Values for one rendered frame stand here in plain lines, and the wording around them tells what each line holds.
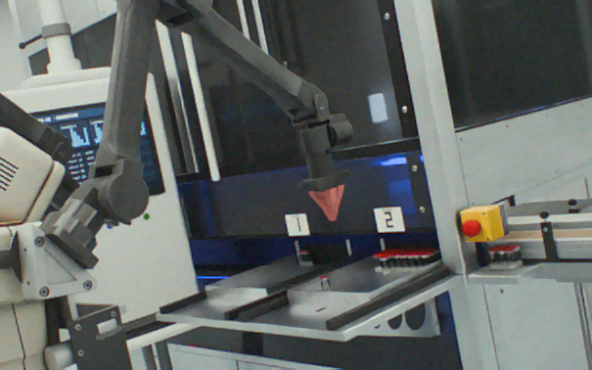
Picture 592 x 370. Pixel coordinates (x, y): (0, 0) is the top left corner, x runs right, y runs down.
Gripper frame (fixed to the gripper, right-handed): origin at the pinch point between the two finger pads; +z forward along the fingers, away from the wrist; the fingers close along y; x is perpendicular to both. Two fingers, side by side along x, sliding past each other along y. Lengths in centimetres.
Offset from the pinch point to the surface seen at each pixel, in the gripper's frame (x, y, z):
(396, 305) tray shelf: -10.3, 2.7, 20.7
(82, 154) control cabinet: 89, -8, -26
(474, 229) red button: -19.0, 22.8, 9.8
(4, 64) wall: 545, 167, -123
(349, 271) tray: 20.2, 21.1, 19.3
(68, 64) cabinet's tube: 93, -3, -53
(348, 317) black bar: -7.9, -9.3, 19.0
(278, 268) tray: 54, 26, 20
